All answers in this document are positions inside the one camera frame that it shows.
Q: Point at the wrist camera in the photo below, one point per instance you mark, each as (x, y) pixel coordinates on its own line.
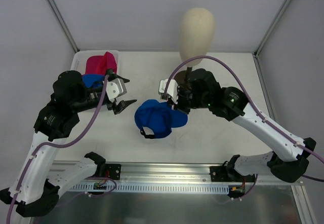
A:
(115, 89)
(168, 91)

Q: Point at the white plastic basket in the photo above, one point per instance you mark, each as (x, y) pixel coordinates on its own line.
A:
(80, 58)

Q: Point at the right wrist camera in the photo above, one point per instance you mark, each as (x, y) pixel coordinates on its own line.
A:
(168, 91)

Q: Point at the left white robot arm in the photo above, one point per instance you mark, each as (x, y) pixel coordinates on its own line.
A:
(34, 194)

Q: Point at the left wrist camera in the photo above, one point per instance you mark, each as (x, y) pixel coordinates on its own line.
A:
(115, 89)

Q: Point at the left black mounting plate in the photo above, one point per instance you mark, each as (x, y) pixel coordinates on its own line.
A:
(113, 171)

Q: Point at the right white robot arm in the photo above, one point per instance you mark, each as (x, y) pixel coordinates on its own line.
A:
(287, 159)

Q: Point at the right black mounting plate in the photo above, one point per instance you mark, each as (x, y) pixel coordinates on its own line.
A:
(226, 174)

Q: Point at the black mounting plate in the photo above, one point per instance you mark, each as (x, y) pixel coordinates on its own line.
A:
(226, 174)
(113, 171)

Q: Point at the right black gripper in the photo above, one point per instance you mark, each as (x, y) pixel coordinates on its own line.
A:
(180, 103)

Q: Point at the cream mannequin head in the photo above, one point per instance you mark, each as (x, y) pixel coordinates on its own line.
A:
(197, 31)

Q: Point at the white slotted cable duct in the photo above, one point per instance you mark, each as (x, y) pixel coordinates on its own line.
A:
(217, 189)

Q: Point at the pink cap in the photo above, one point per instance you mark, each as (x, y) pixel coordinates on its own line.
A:
(99, 64)

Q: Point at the aluminium rail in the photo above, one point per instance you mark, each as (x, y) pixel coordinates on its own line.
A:
(166, 173)

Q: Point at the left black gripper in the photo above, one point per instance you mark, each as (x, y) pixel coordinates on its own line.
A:
(111, 105)

